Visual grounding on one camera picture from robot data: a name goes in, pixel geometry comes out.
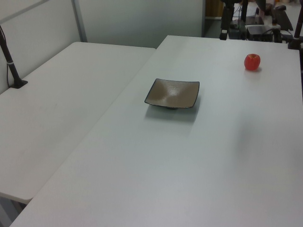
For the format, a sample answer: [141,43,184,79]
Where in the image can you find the black slanted panel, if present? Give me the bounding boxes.
[271,10,294,30]

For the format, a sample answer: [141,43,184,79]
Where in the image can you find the black camera stand pole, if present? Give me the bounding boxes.
[0,23,28,89]

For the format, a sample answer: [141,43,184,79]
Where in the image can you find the red apple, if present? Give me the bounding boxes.
[244,53,261,71]

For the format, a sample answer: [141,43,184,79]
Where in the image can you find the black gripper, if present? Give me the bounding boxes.
[219,0,235,40]

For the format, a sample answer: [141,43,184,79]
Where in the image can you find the thin black upright pole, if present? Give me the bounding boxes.
[241,0,249,26]

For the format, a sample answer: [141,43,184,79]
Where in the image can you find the black electronics box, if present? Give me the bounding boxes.
[246,25,276,42]

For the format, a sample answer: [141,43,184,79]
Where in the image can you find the square brown ceramic plate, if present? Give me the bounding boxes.
[143,78,200,111]

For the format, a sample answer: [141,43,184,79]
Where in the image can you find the dark stand pole with clamp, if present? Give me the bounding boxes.
[287,14,303,50]

